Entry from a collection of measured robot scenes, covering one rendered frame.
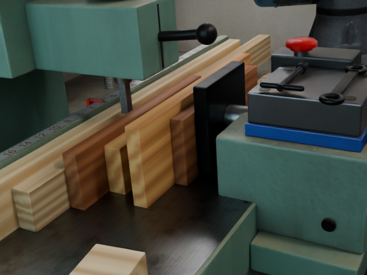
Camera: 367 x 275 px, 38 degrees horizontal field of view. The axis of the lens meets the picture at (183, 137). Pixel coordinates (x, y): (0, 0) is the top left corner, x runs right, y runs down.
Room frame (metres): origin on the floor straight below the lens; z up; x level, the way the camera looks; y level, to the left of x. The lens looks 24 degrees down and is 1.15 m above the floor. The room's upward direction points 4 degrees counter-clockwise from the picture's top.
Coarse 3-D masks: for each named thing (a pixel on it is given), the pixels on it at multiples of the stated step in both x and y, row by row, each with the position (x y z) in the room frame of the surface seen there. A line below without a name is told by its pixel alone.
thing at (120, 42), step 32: (64, 0) 0.55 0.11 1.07; (96, 0) 0.54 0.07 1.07; (128, 0) 0.52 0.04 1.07; (160, 0) 0.52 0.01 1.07; (32, 32) 0.55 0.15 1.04; (64, 32) 0.53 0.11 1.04; (96, 32) 0.51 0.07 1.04; (128, 32) 0.49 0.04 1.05; (64, 64) 0.53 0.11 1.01; (96, 64) 0.51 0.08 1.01; (128, 64) 0.49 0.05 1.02; (160, 64) 0.51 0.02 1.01
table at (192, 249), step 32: (128, 192) 0.45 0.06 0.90; (192, 192) 0.44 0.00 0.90; (64, 224) 0.40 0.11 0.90; (96, 224) 0.40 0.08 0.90; (128, 224) 0.40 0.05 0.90; (160, 224) 0.39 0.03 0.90; (192, 224) 0.39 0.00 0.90; (224, 224) 0.38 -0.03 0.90; (256, 224) 0.41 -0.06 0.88; (0, 256) 0.36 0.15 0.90; (32, 256) 0.36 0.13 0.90; (64, 256) 0.36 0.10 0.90; (160, 256) 0.35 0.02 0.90; (192, 256) 0.34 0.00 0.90; (224, 256) 0.36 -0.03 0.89; (256, 256) 0.39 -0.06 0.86; (288, 256) 0.38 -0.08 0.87; (320, 256) 0.37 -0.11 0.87; (352, 256) 0.37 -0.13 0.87
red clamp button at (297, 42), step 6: (288, 42) 0.50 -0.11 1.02; (294, 42) 0.49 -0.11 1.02; (300, 42) 0.49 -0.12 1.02; (306, 42) 0.49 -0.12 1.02; (312, 42) 0.49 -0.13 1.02; (288, 48) 0.50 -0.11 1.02; (294, 48) 0.49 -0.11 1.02; (300, 48) 0.49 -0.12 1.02; (306, 48) 0.49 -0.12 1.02; (312, 48) 0.49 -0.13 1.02
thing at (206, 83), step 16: (240, 64) 0.53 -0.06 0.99; (208, 80) 0.49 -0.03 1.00; (224, 80) 0.50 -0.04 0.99; (240, 80) 0.53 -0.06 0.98; (208, 96) 0.47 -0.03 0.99; (224, 96) 0.50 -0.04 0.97; (240, 96) 0.53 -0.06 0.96; (208, 112) 0.47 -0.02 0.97; (224, 112) 0.50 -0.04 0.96; (240, 112) 0.49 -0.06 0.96; (208, 128) 0.47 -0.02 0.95; (224, 128) 0.50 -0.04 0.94; (208, 144) 0.47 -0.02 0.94; (208, 160) 0.47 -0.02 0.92
